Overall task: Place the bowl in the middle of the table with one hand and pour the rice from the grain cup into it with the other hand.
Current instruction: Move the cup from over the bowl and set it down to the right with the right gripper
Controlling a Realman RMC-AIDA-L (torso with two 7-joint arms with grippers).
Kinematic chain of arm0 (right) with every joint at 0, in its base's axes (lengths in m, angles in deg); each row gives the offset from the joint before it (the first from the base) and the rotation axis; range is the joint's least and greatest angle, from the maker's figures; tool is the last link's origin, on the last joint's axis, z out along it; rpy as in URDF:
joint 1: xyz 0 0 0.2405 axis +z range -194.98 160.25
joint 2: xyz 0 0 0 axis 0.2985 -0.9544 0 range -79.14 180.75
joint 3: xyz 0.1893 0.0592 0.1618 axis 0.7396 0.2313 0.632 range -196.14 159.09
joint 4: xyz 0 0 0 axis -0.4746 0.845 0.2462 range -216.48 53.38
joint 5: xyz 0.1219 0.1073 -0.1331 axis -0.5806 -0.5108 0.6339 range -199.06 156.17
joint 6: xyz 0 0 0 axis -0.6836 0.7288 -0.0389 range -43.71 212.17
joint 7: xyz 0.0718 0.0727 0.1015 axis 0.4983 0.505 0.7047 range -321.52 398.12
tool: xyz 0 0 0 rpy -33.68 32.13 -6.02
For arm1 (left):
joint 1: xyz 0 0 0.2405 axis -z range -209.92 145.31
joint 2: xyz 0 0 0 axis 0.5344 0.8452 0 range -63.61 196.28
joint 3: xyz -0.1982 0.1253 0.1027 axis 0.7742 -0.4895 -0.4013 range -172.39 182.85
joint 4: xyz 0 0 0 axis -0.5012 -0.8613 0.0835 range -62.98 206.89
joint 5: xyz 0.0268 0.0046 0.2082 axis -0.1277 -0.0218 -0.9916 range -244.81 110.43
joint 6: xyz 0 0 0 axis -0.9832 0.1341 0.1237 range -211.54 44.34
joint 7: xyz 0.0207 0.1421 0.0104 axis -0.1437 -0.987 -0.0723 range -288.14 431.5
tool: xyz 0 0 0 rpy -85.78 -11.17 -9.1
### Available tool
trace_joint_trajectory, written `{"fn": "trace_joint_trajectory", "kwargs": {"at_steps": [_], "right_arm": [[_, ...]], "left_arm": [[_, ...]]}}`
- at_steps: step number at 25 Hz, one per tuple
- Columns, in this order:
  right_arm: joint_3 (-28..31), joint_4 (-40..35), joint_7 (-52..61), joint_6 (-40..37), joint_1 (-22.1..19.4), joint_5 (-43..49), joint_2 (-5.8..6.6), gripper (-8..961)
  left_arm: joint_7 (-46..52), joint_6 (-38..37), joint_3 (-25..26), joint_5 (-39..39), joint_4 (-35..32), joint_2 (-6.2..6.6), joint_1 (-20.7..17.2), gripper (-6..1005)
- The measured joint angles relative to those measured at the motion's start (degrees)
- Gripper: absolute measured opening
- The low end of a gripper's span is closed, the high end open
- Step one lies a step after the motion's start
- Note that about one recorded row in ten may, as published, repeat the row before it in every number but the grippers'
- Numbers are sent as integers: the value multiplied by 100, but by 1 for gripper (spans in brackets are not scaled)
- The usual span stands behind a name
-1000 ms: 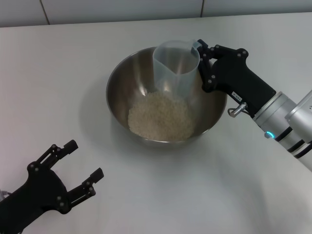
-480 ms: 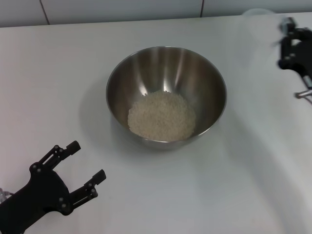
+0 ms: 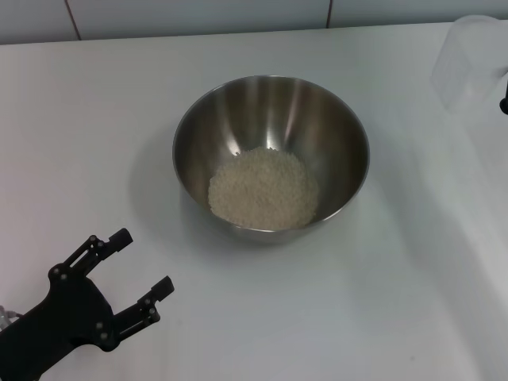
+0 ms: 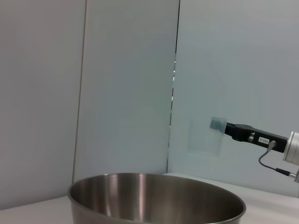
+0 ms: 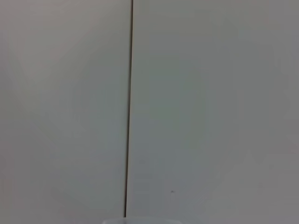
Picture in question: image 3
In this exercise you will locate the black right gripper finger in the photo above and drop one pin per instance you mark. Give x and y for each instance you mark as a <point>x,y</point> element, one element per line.
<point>505,106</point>

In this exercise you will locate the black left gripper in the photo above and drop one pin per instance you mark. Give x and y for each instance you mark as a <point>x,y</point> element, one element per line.
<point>67,317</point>

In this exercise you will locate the clear plastic measuring cup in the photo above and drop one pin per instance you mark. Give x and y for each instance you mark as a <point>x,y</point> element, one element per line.
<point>460,59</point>

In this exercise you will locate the white rice grains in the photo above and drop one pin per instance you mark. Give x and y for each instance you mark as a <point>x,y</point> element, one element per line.
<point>264,190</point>

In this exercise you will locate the stainless steel mixing bowl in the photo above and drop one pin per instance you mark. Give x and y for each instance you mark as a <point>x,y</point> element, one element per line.
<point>270,115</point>

